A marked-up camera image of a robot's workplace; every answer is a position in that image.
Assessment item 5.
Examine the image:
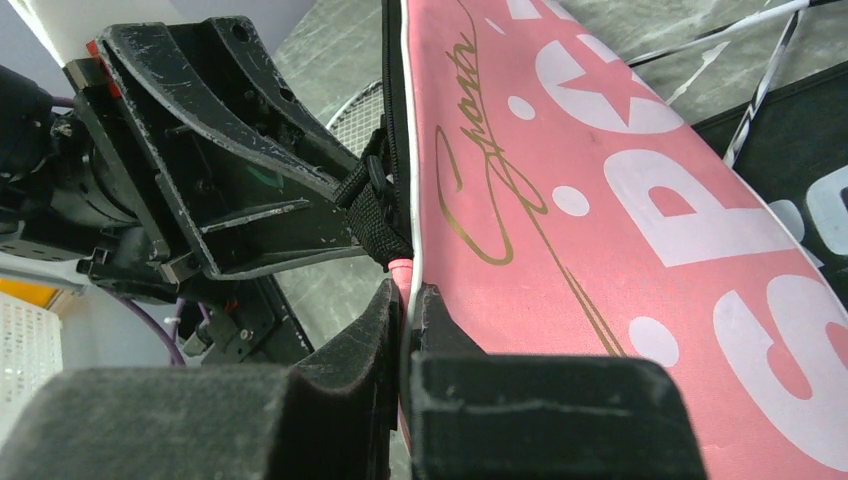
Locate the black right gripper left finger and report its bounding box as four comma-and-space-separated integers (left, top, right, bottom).
1, 280, 400, 479

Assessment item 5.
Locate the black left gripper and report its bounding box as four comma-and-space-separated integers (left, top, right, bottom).
63, 16, 363, 365

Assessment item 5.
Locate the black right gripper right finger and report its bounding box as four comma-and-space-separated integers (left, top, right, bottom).
406, 285, 706, 479

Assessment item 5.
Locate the white racket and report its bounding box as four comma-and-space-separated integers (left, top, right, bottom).
326, 79, 384, 156
626, 1, 847, 168

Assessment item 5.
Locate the pink racket bag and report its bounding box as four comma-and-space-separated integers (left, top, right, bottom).
382, 1, 847, 479

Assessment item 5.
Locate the black racket bag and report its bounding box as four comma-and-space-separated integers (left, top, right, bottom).
734, 63, 847, 301

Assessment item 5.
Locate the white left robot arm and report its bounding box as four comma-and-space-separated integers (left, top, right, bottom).
1, 16, 361, 364

